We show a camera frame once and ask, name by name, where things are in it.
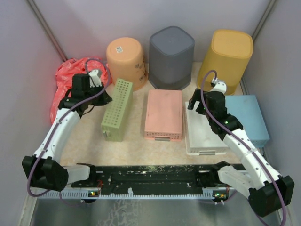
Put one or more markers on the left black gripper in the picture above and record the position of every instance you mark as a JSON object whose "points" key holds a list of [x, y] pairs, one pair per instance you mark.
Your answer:
{"points": [[105, 99]]}

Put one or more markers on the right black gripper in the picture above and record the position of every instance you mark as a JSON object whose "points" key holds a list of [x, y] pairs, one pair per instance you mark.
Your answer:
{"points": [[196, 97]]}

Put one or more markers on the green plastic basket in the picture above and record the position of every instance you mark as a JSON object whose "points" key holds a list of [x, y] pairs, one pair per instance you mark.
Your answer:
{"points": [[115, 118]]}

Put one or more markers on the pink plastic basket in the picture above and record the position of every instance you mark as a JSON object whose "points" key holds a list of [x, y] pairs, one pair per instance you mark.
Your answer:
{"points": [[164, 115]]}

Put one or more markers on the white plastic basket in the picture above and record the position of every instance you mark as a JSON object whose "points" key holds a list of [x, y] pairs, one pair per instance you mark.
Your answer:
{"points": [[199, 138]]}

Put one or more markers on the peach capybara print bucket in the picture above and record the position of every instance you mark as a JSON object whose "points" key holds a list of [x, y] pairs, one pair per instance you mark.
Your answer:
{"points": [[125, 59]]}

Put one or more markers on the blue plastic basket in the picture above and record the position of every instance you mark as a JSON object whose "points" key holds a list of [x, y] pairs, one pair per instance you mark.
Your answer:
{"points": [[246, 109]]}

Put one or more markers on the grey slatted waste bin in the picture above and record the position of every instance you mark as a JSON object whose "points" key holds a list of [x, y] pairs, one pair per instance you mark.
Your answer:
{"points": [[171, 52]]}

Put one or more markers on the yellow slatted waste bin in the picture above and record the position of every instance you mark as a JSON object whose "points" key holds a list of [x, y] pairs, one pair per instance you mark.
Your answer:
{"points": [[229, 53]]}

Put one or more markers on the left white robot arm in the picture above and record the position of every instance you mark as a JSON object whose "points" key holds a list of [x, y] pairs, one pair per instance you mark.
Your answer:
{"points": [[43, 169]]}

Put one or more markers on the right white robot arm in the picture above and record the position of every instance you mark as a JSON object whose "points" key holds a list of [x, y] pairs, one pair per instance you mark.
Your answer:
{"points": [[264, 187]]}

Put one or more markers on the pink plastic bag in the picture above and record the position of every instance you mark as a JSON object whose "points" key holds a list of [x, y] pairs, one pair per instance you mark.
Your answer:
{"points": [[67, 70]]}

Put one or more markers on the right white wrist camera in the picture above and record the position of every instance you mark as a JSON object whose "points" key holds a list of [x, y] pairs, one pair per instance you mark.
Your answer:
{"points": [[218, 85]]}

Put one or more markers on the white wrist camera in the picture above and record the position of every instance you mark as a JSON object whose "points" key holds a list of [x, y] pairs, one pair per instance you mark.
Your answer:
{"points": [[95, 78], [218, 85]]}

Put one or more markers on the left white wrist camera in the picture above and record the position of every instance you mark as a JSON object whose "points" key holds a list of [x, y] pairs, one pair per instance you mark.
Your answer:
{"points": [[95, 78]]}

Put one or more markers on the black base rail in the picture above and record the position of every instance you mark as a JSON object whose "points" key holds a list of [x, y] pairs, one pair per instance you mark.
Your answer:
{"points": [[152, 179]]}

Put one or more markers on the white slotted cable duct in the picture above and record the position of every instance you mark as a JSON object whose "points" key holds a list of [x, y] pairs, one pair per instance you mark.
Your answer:
{"points": [[68, 194]]}

